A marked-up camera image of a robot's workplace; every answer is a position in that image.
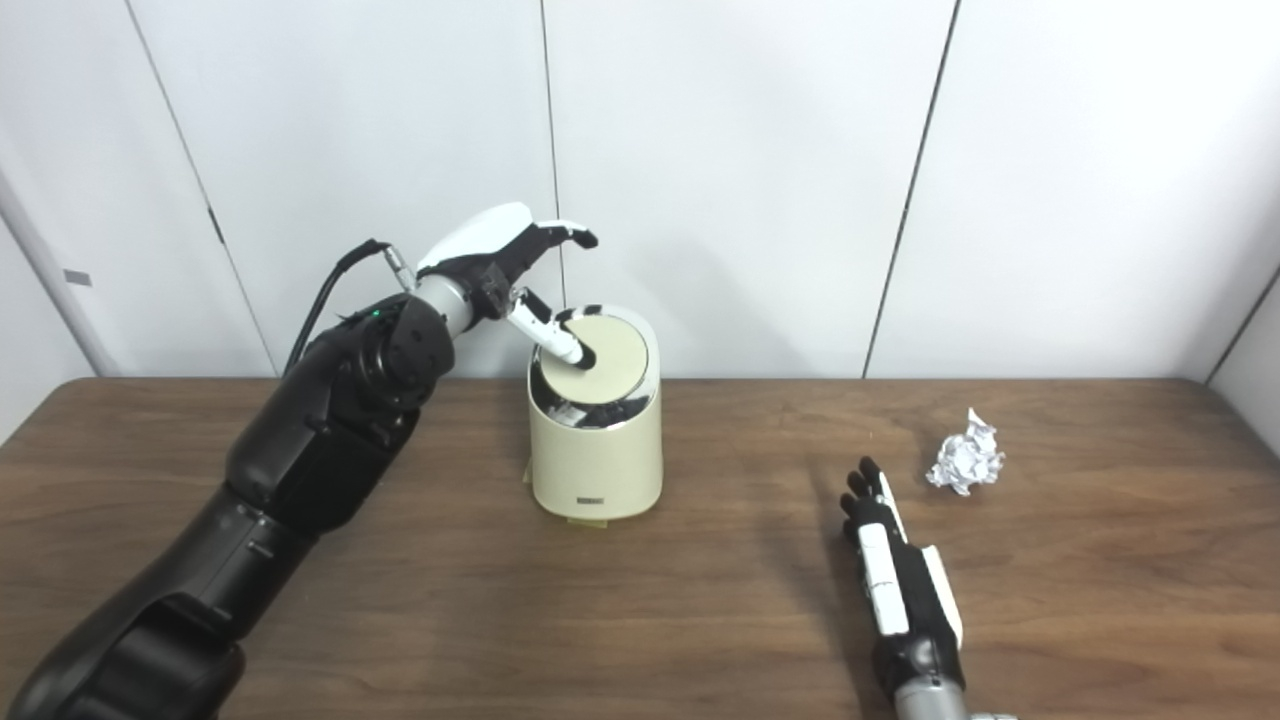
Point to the white and black left hand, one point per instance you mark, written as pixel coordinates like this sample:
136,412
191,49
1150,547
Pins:
480,240

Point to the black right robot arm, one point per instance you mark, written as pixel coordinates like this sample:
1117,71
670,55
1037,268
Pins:
930,702

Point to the black wall panel hinge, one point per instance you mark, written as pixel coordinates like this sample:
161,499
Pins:
215,225

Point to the white and black right hand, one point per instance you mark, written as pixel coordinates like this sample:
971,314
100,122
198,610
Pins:
910,600

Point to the round cream bin lid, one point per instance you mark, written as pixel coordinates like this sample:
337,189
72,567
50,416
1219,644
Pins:
615,355

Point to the cream-colored bin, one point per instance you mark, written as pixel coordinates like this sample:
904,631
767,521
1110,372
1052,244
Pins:
595,460

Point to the white paper ball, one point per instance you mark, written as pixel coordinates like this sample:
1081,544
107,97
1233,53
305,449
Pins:
965,460

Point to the grey wall tag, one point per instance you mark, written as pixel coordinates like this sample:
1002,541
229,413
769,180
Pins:
78,278

